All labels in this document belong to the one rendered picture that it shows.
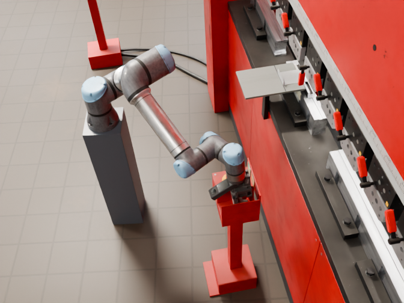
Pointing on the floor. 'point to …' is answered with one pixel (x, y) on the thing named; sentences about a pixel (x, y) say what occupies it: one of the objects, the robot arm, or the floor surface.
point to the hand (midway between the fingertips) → (234, 205)
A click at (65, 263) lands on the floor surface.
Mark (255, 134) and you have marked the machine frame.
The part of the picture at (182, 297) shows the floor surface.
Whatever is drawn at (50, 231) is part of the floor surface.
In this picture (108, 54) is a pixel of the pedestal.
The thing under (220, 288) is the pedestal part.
